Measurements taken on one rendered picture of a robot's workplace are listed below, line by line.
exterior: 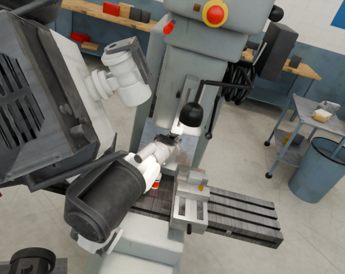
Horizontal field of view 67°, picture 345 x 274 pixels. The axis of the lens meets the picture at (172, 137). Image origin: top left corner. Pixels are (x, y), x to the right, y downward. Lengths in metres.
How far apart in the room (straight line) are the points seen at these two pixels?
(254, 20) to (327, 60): 5.10
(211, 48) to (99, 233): 0.58
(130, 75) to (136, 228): 0.83
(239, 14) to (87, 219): 0.56
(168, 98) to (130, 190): 0.45
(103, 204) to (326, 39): 5.38
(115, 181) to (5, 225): 1.84
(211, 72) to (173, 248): 0.75
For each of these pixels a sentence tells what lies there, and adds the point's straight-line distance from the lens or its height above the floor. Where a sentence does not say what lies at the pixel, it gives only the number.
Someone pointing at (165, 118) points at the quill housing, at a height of 1.37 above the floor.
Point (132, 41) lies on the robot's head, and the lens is 0.51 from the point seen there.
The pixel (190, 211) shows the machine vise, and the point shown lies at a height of 1.00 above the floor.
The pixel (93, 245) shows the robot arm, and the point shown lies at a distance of 0.72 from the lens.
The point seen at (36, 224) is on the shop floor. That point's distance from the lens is 2.30.
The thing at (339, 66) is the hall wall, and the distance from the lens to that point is 5.91.
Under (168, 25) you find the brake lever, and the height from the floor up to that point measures 1.71.
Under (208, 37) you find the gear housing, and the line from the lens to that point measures 0.81.
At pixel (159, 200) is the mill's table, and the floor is 0.93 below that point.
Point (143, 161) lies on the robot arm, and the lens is 0.91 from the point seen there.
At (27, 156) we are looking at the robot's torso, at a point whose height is 1.58.
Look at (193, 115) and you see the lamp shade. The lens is 0.77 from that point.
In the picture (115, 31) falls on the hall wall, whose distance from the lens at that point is 5.46.
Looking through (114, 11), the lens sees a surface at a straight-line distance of 4.79.
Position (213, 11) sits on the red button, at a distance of 0.65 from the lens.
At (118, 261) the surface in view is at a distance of 1.28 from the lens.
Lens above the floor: 1.84
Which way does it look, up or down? 33 degrees down
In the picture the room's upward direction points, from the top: 16 degrees clockwise
